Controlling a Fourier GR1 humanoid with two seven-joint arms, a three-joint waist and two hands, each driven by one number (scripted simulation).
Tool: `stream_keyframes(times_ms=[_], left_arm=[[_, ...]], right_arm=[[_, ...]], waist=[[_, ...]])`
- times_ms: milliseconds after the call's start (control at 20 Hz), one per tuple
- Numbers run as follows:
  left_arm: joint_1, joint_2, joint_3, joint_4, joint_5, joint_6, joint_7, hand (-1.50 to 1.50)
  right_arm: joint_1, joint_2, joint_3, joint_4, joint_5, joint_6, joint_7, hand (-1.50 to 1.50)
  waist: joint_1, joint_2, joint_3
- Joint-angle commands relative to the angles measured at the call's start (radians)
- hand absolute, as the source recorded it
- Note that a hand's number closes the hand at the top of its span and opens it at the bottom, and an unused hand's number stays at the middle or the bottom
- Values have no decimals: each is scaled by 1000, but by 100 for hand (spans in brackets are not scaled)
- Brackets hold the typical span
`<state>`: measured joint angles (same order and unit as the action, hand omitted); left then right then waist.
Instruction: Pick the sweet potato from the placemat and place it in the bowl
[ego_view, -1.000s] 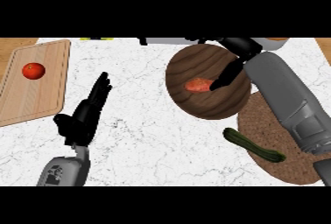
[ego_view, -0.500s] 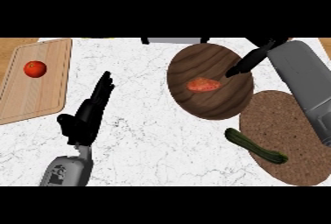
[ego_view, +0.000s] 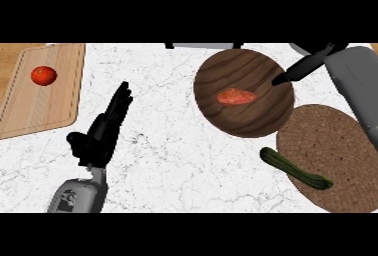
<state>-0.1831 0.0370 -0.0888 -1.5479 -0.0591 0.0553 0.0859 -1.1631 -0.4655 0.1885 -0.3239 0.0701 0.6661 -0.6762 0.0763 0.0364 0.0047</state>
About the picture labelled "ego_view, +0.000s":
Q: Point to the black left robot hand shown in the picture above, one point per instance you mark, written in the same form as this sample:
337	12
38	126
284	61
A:
103	140

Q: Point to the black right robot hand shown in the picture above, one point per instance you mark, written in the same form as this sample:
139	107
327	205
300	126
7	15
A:
305	66

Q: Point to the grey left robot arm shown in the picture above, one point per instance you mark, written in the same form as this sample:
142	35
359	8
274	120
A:
79	196

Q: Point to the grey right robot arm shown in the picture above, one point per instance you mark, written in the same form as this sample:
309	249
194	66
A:
357	86

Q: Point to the dark brown wooden round placemat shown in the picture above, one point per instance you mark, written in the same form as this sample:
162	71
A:
246	76

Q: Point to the orange sweet potato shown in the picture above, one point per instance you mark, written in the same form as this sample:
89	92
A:
235	97

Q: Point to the brown cork round placemat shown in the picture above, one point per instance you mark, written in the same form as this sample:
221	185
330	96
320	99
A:
334	156

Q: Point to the pale wooden cutting board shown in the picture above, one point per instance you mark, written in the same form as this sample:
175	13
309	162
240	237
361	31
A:
42	100

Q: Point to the grey appliance with black feet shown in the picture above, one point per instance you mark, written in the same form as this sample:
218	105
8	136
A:
204	45

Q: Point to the red tomato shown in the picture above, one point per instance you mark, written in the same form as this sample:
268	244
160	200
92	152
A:
43	75

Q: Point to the dark green cucumber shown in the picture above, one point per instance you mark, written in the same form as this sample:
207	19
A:
293	168

